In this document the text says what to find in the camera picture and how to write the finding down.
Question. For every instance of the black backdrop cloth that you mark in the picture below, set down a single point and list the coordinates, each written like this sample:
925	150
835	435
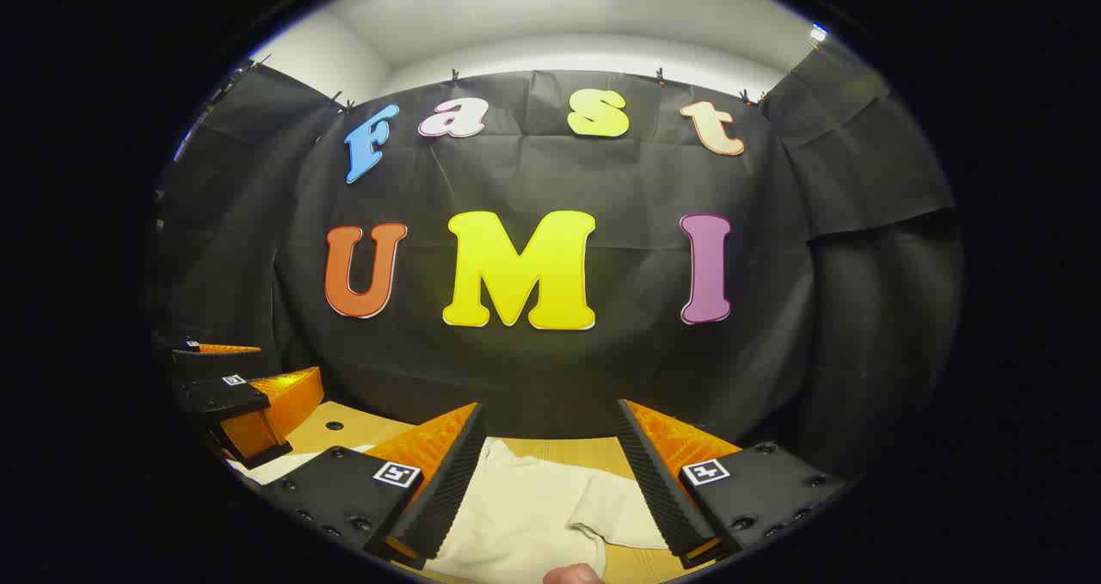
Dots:
602	369

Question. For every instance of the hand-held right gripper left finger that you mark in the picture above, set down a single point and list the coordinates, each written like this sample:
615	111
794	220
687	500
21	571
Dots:
447	489

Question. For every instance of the cream sweater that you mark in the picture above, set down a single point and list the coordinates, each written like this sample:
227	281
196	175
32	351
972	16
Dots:
533	515

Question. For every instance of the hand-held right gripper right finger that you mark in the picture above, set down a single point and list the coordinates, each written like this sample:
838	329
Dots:
658	489

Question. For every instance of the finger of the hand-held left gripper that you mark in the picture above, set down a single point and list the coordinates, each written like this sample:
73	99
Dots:
211	362
219	397

